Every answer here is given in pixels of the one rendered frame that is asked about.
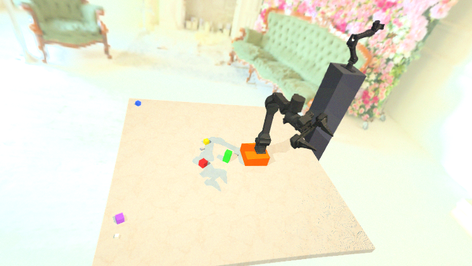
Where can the purple cube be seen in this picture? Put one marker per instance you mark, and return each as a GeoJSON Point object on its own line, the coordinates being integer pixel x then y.
{"type": "Point", "coordinates": [119, 218]}

